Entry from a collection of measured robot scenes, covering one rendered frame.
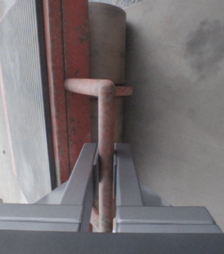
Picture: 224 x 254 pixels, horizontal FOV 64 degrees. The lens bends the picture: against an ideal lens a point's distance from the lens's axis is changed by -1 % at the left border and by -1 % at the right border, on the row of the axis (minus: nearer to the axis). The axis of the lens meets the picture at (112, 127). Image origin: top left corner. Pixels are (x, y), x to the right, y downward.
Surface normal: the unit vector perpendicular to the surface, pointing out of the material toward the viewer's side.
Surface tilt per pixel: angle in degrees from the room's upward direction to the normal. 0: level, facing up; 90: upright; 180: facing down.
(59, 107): 90
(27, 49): 0
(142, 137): 0
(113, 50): 87
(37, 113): 0
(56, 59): 90
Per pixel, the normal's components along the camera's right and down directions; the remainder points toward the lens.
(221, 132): -0.77, 0.16
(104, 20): 0.43, 0.26
